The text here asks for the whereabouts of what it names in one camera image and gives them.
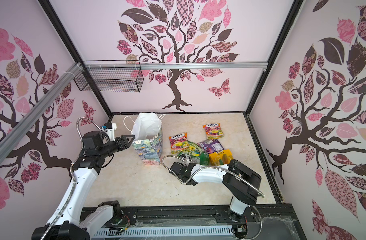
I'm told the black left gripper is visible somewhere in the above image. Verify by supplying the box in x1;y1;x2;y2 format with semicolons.
98;134;136;158

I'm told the floral white paper bag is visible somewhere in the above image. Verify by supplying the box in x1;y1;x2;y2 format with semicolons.
123;113;164;166

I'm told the dark green Fox's candy packet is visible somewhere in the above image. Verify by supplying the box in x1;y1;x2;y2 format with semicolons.
190;151;210;166

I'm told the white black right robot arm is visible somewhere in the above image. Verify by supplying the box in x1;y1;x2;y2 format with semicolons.
164;159;265;219

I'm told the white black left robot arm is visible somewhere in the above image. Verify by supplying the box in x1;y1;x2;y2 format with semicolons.
31;131;135;240

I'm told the light green Fox's candy packet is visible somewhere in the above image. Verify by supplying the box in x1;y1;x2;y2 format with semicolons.
178;150;201;160

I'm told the orange red Fox's candy packet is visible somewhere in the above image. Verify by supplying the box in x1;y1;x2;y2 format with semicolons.
169;132;189;153

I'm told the purple Fox's candy packet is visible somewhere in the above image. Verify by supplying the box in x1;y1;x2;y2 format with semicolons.
198;139;224;154

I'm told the yellow snack packet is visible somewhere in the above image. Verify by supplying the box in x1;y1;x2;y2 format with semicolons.
209;150;233;166

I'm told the far orange Fox's candy packet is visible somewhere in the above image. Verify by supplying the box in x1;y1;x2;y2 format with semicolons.
203;123;224;139

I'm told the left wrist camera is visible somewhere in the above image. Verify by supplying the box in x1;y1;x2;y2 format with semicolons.
102;123;117;141

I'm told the white slotted cable duct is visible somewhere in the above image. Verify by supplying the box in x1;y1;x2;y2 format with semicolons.
92;226;234;240

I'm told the black wire basket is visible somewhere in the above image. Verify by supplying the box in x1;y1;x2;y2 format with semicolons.
73;60;144;93

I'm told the rear aluminium rail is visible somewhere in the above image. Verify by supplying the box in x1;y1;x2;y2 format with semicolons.
85;62;268;70

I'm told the aluminium rail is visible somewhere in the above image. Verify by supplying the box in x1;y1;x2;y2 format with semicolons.
85;62;268;70
0;63;82;165

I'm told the black base frame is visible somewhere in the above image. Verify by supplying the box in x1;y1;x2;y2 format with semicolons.
101;204;306;240

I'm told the left aluminium rail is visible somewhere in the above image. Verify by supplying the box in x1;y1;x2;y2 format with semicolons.
0;63;82;165

